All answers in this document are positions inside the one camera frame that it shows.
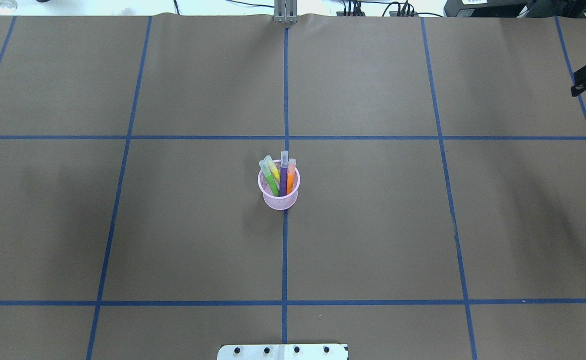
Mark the orange highlighter pen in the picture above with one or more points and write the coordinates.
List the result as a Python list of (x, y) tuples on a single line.
[(291, 175)]

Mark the yellow highlighter pen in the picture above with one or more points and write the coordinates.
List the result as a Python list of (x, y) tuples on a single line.
[(274, 170)]

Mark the green highlighter pen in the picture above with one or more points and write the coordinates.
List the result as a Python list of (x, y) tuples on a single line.
[(273, 185)]

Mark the purple highlighter pen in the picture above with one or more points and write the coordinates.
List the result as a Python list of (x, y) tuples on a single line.
[(284, 159)]

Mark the pink mesh pen holder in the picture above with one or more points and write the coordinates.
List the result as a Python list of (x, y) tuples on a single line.
[(281, 202)]

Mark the brown paper table cover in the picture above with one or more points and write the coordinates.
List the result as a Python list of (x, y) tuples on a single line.
[(122, 225)]

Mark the blue tape grid lines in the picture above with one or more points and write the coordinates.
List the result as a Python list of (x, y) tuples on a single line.
[(286, 100)]

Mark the black box with label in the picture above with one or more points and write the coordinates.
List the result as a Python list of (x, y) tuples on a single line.
[(514, 8)]

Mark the aluminium frame post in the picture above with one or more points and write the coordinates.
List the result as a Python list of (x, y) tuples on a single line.
[(285, 12)]

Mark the white metal base plate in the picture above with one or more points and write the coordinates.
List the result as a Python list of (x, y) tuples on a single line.
[(300, 351)]

